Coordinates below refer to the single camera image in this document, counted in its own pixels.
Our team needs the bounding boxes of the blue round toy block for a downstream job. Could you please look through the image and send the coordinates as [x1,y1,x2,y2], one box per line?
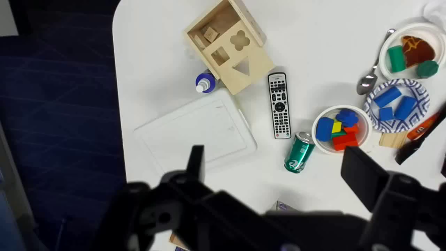
[336,109,360,129]

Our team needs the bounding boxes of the green toy cylinder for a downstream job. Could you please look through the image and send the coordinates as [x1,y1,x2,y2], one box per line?
[387,45,409,74]

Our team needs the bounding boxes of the metal spoon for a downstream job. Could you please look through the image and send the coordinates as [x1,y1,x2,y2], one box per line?
[356,27,398,97]

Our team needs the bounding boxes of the brown toy food piece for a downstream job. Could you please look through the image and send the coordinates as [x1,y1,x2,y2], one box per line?
[402,35,438,67]

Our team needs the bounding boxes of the blue patterned paper plate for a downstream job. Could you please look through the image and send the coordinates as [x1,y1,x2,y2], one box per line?
[363,77,433,136]

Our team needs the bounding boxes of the green round toy piece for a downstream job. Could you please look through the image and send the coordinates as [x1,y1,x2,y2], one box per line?
[416,60,441,80]

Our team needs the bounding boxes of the grey remote control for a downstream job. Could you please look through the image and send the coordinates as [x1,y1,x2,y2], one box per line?
[267,72,293,141]

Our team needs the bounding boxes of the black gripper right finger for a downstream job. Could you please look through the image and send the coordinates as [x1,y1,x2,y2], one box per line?
[341,145,446,251]

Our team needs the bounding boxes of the small blue toy block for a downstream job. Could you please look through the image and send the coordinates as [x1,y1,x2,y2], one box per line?
[378,106,396,123]

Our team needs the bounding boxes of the white crumpled cloth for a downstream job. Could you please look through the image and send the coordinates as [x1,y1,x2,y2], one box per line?
[421,0,446,30]

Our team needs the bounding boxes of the white bowl of toy food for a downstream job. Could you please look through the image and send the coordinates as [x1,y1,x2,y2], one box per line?
[377,23,446,81]

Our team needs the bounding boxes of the small wooden block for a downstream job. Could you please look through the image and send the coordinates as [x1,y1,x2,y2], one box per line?
[201,26,221,42]
[193,33,210,51]

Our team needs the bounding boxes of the long blue toy block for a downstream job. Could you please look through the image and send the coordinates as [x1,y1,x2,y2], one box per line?
[374,85,403,109]

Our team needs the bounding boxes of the white bowl of toy blocks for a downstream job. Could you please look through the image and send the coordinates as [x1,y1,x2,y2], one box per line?
[311,104,374,157]

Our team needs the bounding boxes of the small blue bottle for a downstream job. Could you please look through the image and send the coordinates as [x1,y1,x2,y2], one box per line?
[194,70,218,95]

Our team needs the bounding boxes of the red toy block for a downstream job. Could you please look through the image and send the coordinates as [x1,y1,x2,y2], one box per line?
[332,125,362,152]

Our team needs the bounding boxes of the blue toy cylinder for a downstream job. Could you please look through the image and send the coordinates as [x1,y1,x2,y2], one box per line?
[395,95,419,123]

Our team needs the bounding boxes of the orange and black tool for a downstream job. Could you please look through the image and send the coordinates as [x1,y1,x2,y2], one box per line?
[395,102,446,166]

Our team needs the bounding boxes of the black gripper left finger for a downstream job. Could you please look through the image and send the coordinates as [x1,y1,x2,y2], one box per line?
[90,144,264,251]

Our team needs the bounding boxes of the blue square toy block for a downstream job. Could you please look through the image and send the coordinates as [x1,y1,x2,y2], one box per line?
[316,116,336,143]

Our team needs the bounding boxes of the pale wooden sticks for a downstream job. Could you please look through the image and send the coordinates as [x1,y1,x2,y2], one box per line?
[378,132,409,150]

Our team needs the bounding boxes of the wooden shape sorter toy box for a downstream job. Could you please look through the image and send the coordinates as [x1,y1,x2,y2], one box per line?
[183,0,276,97]

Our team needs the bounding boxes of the clear plastic bin white lid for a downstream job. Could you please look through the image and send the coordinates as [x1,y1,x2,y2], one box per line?
[133,90,258,172]

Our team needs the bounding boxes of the green soda can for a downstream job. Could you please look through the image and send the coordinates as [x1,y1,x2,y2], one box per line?
[283,132,317,175]

